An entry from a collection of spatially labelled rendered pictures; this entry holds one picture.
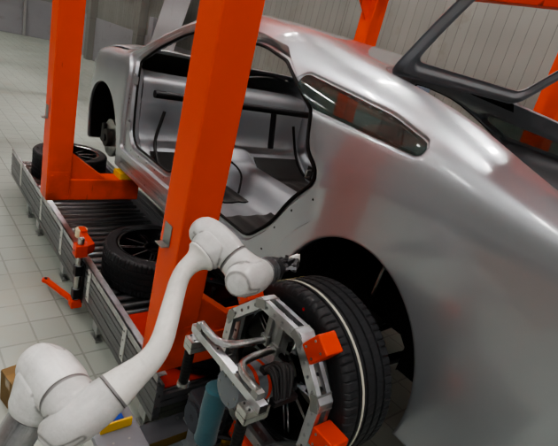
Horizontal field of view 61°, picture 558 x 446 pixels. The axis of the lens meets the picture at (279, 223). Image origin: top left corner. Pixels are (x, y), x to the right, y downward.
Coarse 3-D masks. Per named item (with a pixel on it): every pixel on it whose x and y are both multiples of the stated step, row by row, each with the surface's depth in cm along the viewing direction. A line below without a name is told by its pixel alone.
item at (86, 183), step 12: (72, 168) 338; (84, 168) 344; (72, 180) 340; (84, 180) 346; (96, 180) 351; (108, 180) 357; (120, 180) 364; (72, 192) 344; (84, 192) 350; (96, 192) 355; (108, 192) 361; (120, 192) 367; (132, 192) 373
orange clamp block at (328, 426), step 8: (320, 424) 147; (328, 424) 148; (312, 432) 146; (320, 432) 144; (328, 432) 144; (336, 432) 145; (312, 440) 146; (320, 440) 143; (328, 440) 141; (336, 440) 142; (344, 440) 143
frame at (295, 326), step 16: (256, 304) 165; (272, 304) 160; (240, 320) 181; (288, 320) 153; (224, 336) 183; (240, 336) 185; (304, 336) 148; (304, 352) 147; (304, 368) 147; (320, 368) 148; (320, 384) 148; (320, 400) 144; (320, 416) 149; (256, 432) 176; (304, 432) 149
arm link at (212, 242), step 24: (192, 240) 139; (216, 240) 136; (192, 264) 134; (216, 264) 137; (168, 288) 130; (168, 312) 126; (168, 336) 123; (144, 360) 118; (120, 384) 113; (144, 384) 118
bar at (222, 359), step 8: (192, 328) 163; (200, 336) 159; (208, 344) 155; (216, 344) 156; (216, 352) 152; (224, 352) 153; (216, 360) 152; (224, 360) 149; (224, 368) 148; (232, 368) 146; (232, 376) 145; (240, 376) 144; (240, 384) 142; (248, 392) 138; (248, 400) 139; (264, 400) 137; (256, 408) 136; (264, 408) 135
